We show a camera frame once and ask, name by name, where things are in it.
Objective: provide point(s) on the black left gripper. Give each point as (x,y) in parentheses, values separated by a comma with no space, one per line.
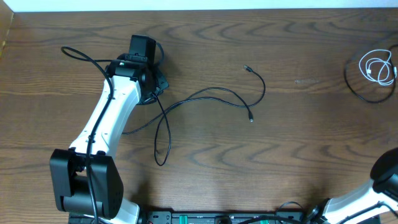
(160,83)

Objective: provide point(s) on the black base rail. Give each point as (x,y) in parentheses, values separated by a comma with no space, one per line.
(206,218)

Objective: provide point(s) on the cardboard side panel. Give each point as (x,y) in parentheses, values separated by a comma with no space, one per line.
(6,18)

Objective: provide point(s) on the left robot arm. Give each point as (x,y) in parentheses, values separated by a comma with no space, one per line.
(84,177)

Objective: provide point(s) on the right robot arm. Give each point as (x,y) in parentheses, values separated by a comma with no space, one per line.
(378,195)

